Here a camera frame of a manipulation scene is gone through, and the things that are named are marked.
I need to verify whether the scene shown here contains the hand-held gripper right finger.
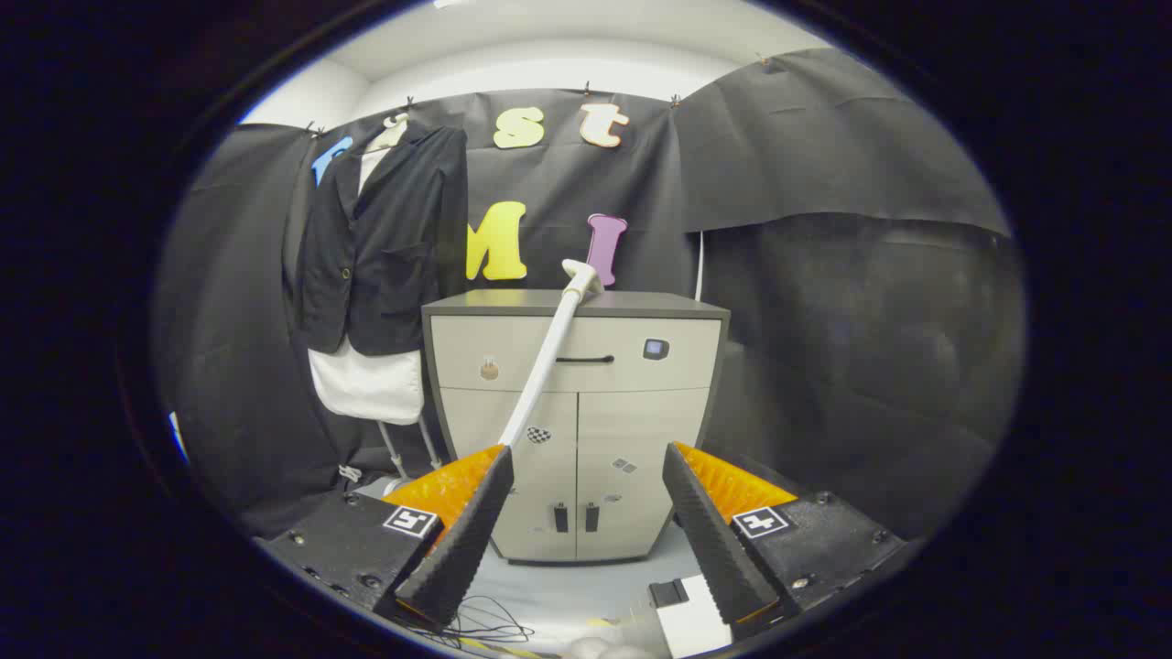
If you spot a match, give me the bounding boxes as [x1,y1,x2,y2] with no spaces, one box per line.
[662,442,907,628]

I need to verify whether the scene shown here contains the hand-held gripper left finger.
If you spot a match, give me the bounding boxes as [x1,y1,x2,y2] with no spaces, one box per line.
[256,444,515,629]

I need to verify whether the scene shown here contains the garment steamer stand poles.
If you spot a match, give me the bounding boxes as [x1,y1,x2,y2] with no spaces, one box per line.
[353,416,450,502]

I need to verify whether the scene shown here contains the white shirt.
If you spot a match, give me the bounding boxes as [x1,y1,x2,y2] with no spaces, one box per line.
[307,146,427,427]

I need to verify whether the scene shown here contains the white garment steamer head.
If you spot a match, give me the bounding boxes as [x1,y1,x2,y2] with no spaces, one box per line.
[497,259,605,449]

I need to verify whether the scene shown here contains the black suit jacket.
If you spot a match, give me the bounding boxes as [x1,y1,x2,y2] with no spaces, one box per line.
[295,124,470,358]

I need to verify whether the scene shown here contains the white box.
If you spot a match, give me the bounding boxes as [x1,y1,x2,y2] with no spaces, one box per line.
[655,575,733,658]

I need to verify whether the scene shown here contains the grey cabinet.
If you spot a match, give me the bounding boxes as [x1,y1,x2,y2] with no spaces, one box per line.
[423,290,732,565]

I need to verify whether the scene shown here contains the black backdrop cloth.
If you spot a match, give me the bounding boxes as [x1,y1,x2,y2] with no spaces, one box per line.
[151,48,1026,541]

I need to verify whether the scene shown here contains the thin black cables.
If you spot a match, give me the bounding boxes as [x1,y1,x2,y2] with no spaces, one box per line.
[403,595,537,646]

